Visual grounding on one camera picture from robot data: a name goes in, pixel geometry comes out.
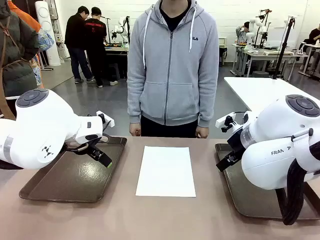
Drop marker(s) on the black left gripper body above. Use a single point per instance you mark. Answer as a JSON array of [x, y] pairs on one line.
[[82, 146]]

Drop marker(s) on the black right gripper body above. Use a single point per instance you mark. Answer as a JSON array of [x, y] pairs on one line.
[[238, 141]]

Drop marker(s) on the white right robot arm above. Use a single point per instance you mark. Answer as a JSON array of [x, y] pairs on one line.
[[270, 162]]

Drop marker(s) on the person's right forearm grey sleeve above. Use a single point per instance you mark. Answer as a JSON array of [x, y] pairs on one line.
[[135, 105]]

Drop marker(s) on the person's left forearm grey sleeve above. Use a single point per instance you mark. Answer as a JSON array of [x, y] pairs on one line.
[[207, 105]]

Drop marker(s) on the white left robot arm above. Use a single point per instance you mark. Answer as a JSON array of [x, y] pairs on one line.
[[37, 125]]

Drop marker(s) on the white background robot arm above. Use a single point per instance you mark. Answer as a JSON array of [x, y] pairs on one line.
[[257, 25], [120, 27]]

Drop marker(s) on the person's left hand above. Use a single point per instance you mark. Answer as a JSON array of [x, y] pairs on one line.
[[203, 132]]

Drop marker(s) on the person's right hand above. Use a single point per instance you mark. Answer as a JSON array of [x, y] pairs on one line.
[[135, 130]]

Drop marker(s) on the brown plastic serving tray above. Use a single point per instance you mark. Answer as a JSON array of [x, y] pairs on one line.
[[235, 185], [75, 182]]

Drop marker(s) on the white table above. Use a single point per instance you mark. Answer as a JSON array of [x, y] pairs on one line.
[[250, 90]]

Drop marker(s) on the white A4 paper stack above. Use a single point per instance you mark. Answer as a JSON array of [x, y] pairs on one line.
[[166, 172]]

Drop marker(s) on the grey round stool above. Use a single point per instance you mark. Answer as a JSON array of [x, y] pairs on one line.
[[260, 74]]

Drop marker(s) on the grey background table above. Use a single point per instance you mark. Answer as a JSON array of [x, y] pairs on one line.
[[262, 53]]

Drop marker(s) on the person in grey hoodie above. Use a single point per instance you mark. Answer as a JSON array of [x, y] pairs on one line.
[[172, 75]]

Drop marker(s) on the black tripod pole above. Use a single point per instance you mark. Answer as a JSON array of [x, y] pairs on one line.
[[283, 50]]

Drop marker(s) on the background workbench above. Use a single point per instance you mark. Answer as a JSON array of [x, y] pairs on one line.
[[117, 50]]

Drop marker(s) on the person in dark green jacket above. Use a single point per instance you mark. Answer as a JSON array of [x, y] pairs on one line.
[[17, 62]]

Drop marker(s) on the seated person patterned shirt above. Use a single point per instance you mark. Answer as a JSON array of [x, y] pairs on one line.
[[242, 35]]

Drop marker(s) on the person in black printed t-shirt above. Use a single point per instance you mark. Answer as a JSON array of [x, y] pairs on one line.
[[95, 35]]

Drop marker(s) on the person in black jacket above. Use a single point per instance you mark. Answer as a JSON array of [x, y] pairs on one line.
[[75, 32]]

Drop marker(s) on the seated person in black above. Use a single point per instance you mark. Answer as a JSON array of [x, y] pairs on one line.
[[315, 35]]

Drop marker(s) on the white tower air conditioner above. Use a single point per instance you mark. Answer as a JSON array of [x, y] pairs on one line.
[[50, 15]]

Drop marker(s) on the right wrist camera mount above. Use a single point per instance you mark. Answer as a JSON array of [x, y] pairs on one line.
[[222, 121]]

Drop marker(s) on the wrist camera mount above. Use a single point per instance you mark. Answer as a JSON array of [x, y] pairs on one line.
[[222, 121], [110, 121]]

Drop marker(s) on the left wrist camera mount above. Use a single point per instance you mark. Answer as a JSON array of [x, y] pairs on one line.
[[110, 121]]

